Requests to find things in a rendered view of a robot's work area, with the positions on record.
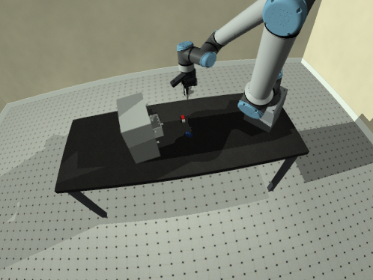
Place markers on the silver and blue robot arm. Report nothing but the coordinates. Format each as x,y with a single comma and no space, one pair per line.
283,18

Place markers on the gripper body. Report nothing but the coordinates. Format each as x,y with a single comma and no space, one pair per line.
189,81

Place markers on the grey chest of drawers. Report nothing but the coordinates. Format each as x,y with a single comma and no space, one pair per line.
136,128

